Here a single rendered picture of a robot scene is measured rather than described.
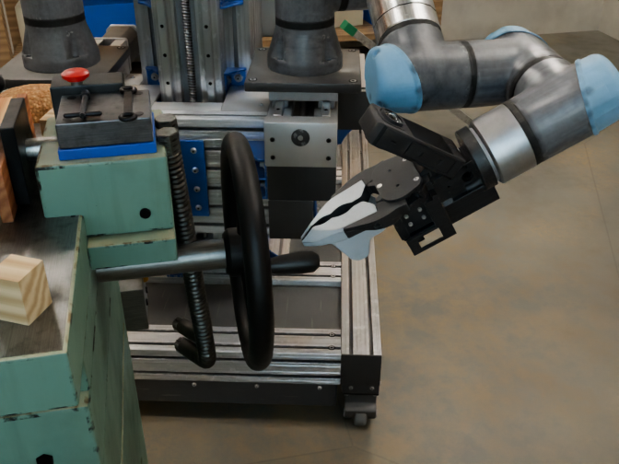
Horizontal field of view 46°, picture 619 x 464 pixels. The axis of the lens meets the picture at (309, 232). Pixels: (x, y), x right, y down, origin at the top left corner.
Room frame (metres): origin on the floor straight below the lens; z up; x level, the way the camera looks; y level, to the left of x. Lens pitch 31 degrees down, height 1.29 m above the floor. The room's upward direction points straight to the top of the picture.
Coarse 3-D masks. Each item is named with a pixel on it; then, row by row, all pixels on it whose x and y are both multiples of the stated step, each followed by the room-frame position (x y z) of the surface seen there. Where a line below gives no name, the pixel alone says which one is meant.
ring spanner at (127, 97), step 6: (120, 90) 0.77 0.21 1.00; (126, 90) 0.77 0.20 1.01; (132, 90) 0.77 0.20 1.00; (126, 96) 0.76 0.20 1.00; (132, 96) 0.76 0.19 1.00; (126, 102) 0.74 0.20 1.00; (132, 102) 0.74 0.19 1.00; (126, 108) 0.72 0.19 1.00; (132, 108) 0.72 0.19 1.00; (120, 114) 0.70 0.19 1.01; (126, 114) 0.71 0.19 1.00; (132, 114) 0.71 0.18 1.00; (120, 120) 0.69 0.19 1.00; (126, 120) 0.69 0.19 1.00; (132, 120) 0.69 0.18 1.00
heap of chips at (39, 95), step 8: (16, 88) 0.97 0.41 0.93; (24, 88) 0.97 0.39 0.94; (32, 88) 0.97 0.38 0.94; (40, 88) 0.97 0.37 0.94; (48, 88) 0.97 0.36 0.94; (0, 96) 0.97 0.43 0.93; (8, 96) 0.95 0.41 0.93; (16, 96) 0.95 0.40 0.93; (32, 96) 0.95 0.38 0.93; (40, 96) 0.95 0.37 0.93; (48, 96) 0.95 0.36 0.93; (32, 104) 0.94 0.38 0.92; (40, 104) 0.94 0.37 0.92; (48, 104) 0.94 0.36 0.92; (32, 112) 0.94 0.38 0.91; (40, 112) 0.94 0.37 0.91; (32, 120) 0.93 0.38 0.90
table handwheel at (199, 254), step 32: (224, 160) 0.84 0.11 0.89; (224, 192) 0.86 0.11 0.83; (256, 192) 0.67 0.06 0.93; (224, 224) 0.87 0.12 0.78; (256, 224) 0.64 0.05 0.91; (192, 256) 0.72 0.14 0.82; (224, 256) 0.73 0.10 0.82; (256, 256) 0.62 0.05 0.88; (256, 288) 0.61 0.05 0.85; (256, 320) 0.61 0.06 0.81; (256, 352) 0.61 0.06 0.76
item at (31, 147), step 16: (16, 112) 0.73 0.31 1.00; (0, 128) 0.69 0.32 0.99; (16, 128) 0.70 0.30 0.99; (16, 144) 0.69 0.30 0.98; (32, 144) 0.73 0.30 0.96; (16, 160) 0.69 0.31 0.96; (32, 160) 0.73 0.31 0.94; (16, 176) 0.69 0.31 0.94; (32, 176) 0.73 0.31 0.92; (16, 192) 0.69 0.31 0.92; (32, 192) 0.71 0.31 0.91
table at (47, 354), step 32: (0, 224) 0.66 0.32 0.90; (32, 224) 0.66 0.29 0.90; (64, 224) 0.66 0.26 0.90; (0, 256) 0.60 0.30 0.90; (32, 256) 0.60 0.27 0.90; (64, 256) 0.60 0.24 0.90; (96, 256) 0.66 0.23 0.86; (128, 256) 0.67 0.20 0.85; (160, 256) 0.68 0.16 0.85; (64, 288) 0.54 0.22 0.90; (0, 320) 0.50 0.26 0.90; (64, 320) 0.50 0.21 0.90; (0, 352) 0.46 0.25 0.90; (32, 352) 0.46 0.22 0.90; (64, 352) 0.46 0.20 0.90; (0, 384) 0.44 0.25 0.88; (32, 384) 0.45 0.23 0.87; (64, 384) 0.45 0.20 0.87; (0, 416) 0.44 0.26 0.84
